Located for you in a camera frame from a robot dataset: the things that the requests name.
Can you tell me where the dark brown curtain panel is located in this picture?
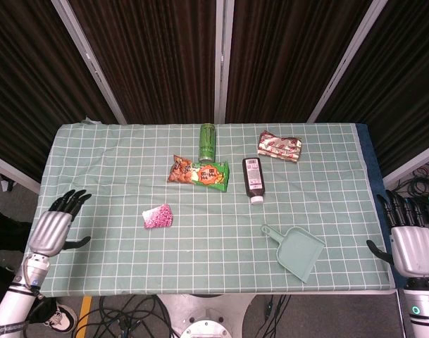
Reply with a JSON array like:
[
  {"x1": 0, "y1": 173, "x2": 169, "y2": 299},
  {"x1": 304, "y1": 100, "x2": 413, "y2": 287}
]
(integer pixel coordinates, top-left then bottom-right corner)
[
  {"x1": 319, "y1": 0, "x2": 429, "y2": 177},
  {"x1": 68, "y1": 0, "x2": 222, "y2": 125},
  {"x1": 224, "y1": 0, "x2": 373, "y2": 123},
  {"x1": 0, "y1": 0, "x2": 118, "y2": 184}
]

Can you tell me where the mint green plastic dustpan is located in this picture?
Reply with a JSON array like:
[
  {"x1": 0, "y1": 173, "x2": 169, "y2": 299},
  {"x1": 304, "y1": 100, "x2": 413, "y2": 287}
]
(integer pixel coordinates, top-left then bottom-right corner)
[{"x1": 260, "y1": 224, "x2": 326, "y2": 284}]

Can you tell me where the black cable with inline plug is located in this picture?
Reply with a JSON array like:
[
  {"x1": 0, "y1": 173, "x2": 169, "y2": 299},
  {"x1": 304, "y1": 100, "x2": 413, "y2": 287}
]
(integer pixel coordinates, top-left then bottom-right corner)
[{"x1": 261, "y1": 294, "x2": 292, "y2": 338}]

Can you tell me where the black floor cable tangle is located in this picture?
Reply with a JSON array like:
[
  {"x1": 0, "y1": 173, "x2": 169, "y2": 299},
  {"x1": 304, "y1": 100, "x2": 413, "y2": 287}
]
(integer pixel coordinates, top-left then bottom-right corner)
[
  {"x1": 80, "y1": 294, "x2": 176, "y2": 338},
  {"x1": 393, "y1": 158, "x2": 429, "y2": 198}
]

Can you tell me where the dark blue table mat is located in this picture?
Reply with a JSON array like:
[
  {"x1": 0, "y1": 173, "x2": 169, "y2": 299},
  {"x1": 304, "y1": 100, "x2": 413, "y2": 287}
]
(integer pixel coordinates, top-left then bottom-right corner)
[{"x1": 354, "y1": 123, "x2": 409, "y2": 289}]

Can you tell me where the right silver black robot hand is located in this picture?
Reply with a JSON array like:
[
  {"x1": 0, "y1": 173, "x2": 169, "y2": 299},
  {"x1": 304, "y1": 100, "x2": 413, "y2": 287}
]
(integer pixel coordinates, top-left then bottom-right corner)
[{"x1": 366, "y1": 189, "x2": 429, "y2": 279}]

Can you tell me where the green energy drink can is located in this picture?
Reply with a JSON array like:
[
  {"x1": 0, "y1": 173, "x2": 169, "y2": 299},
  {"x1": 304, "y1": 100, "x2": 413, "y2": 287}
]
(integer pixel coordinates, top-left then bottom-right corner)
[{"x1": 199, "y1": 123, "x2": 216, "y2": 163}]

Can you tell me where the green checked tablecloth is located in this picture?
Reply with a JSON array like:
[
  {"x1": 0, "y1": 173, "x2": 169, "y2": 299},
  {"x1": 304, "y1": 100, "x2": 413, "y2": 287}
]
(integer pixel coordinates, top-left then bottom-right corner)
[{"x1": 11, "y1": 122, "x2": 394, "y2": 296}]

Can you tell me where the gold red foil packet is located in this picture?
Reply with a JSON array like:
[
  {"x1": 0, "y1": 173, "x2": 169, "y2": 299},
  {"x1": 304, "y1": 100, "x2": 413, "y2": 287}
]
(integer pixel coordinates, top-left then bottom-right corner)
[{"x1": 257, "y1": 130, "x2": 303, "y2": 164}]

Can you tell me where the white metal frame post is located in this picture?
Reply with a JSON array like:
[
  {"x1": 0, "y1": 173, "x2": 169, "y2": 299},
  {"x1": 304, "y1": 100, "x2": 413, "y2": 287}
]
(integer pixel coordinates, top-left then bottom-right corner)
[
  {"x1": 213, "y1": 0, "x2": 235, "y2": 124},
  {"x1": 51, "y1": 0, "x2": 128, "y2": 125},
  {"x1": 0, "y1": 151, "x2": 42, "y2": 194},
  {"x1": 307, "y1": 0, "x2": 390, "y2": 123},
  {"x1": 382, "y1": 140, "x2": 429, "y2": 187}
]

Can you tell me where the white black sneaker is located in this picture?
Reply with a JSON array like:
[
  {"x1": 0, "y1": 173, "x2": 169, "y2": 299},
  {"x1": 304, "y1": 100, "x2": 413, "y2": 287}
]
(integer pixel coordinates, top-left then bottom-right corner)
[{"x1": 43, "y1": 299, "x2": 77, "y2": 334}]

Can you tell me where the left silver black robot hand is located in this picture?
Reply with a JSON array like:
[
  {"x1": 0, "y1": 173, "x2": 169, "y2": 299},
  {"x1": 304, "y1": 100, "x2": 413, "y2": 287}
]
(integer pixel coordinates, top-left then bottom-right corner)
[{"x1": 27, "y1": 189, "x2": 92, "y2": 258}]

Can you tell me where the white silver robot base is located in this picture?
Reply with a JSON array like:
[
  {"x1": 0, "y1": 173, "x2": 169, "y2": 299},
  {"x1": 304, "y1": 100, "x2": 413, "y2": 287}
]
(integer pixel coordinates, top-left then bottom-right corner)
[{"x1": 157, "y1": 294, "x2": 257, "y2": 338}]

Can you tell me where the orange green snack bag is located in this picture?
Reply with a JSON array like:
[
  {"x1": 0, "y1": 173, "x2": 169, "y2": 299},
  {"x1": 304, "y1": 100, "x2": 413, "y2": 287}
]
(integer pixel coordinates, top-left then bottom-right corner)
[{"x1": 166, "y1": 154, "x2": 230, "y2": 193}]

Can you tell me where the brown bottle white cap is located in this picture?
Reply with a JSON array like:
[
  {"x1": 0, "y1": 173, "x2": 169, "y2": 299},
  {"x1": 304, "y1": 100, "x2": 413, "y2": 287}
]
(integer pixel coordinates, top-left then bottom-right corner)
[{"x1": 242, "y1": 157, "x2": 265, "y2": 206}]

